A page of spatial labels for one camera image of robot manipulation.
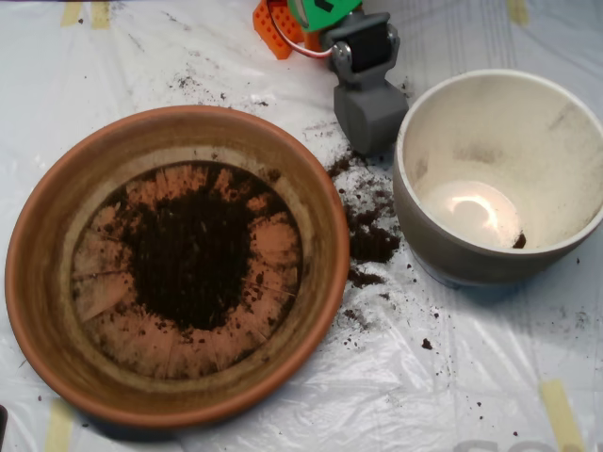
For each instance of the dark soil heap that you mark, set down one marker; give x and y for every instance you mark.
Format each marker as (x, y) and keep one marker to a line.
(188, 259)

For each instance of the spilled soil patch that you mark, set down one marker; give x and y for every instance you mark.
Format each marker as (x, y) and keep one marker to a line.
(372, 245)

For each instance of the clear plastic cover sheet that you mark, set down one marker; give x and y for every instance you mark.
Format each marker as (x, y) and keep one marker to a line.
(494, 367)

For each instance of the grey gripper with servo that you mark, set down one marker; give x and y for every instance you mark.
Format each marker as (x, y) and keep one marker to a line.
(372, 134)

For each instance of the white ceramic pot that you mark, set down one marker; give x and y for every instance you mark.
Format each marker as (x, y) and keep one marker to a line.
(471, 268)

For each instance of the beige masking tape strip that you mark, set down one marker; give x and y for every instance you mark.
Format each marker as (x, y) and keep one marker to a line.
(59, 428)
(100, 14)
(70, 11)
(560, 414)
(517, 11)

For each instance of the dark soil layer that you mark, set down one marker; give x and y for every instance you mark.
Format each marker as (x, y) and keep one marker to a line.
(520, 241)

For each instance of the terracotta plant saucer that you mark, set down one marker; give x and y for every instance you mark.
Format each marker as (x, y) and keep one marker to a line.
(47, 306)

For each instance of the small dark maroon crumb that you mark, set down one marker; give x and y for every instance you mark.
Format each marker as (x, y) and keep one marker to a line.
(426, 343)

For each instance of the dark object at edge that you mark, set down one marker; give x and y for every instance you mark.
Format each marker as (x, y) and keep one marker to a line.
(2, 424)

